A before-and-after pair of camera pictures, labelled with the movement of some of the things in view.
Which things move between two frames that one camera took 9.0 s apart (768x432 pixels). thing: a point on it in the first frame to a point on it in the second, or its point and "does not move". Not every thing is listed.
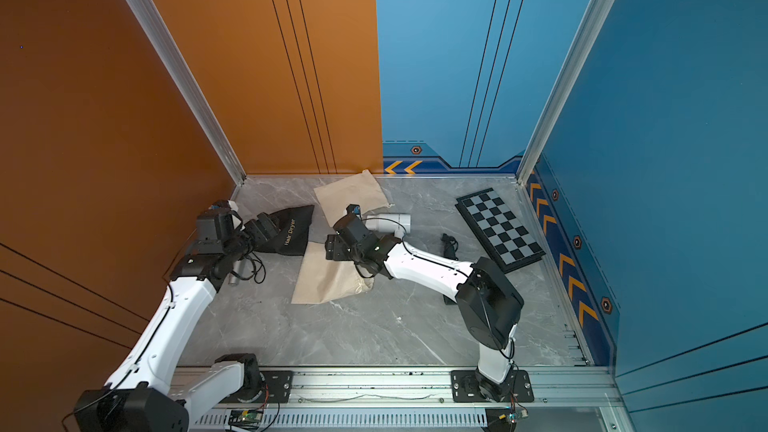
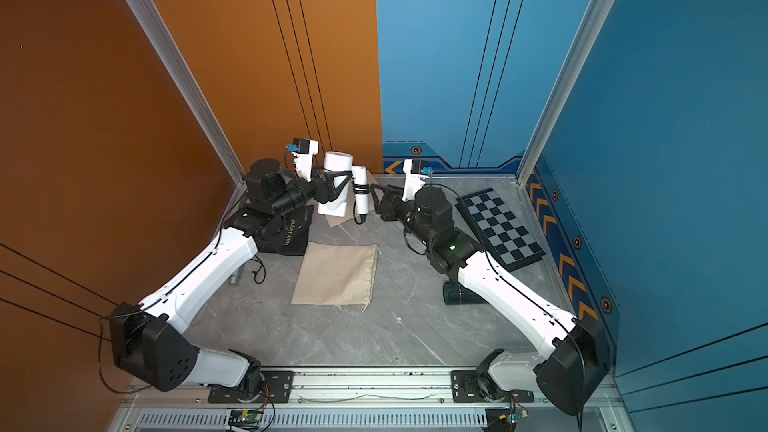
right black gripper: (333, 247) to (392, 202)
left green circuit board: (247, 419) does not move
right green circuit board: (501, 419) does not move
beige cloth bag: (324, 280) does not move
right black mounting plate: (465, 388) does not move
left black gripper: (261, 236) to (329, 194)
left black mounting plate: (278, 385) does not move
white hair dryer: (399, 224) to (338, 162)
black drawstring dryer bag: (293, 234) does not move
